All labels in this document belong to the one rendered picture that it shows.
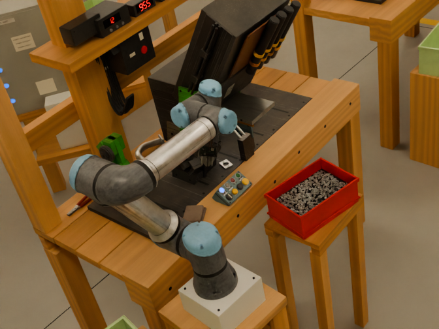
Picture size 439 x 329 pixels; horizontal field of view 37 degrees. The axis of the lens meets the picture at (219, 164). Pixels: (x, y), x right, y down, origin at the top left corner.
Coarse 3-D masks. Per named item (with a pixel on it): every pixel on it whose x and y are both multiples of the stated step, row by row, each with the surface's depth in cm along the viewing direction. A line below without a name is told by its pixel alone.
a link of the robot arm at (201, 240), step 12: (192, 228) 206; (204, 228) 206; (216, 228) 206; (180, 240) 207; (192, 240) 202; (204, 240) 202; (216, 240) 203; (180, 252) 208; (192, 252) 202; (204, 252) 202; (216, 252) 203; (192, 264) 208; (204, 264) 204; (216, 264) 206
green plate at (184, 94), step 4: (180, 88) 263; (184, 88) 262; (180, 92) 264; (184, 92) 262; (188, 92) 261; (196, 92) 258; (180, 96) 264; (184, 96) 263; (188, 96) 262; (180, 100) 265; (184, 100) 264; (180, 128) 271; (184, 128) 269
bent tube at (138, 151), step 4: (160, 136) 301; (152, 140) 300; (156, 140) 300; (160, 140) 300; (144, 144) 298; (148, 144) 298; (152, 144) 299; (156, 144) 300; (140, 148) 296; (144, 148) 297; (136, 152) 293; (140, 152) 294; (136, 156) 291; (140, 156) 290
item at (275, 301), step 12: (264, 288) 226; (180, 300) 228; (276, 300) 220; (168, 312) 225; (180, 312) 224; (252, 312) 218; (264, 312) 217; (276, 312) 220; (180, 324) 219; (192, 324) 218; (204, 324) 218; (240, 324) 215; (252, 324) 214; (264, 324) 217
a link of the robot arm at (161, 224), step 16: (80, 160) 184; (96, 160) 182; (80, 176) 181; (96, 176) 177; (80, 192) 185; (128, 208) 193; (144, 208) 197; (160, 208) 205; (144, 224) 201; (160, 224) 204; (176, 224) 208; (160, 240) 208
